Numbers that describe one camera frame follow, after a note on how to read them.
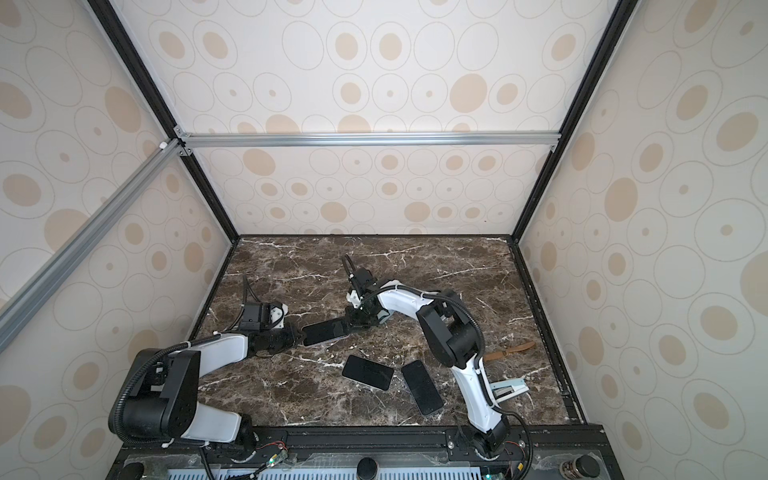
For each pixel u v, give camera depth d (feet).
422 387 2.77
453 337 1.80
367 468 2.10
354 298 2.97
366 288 2.47
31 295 1.73
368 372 2.79
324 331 3.02
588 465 2.08
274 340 2.60
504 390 2.61
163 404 1.42
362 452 2.40
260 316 2.44
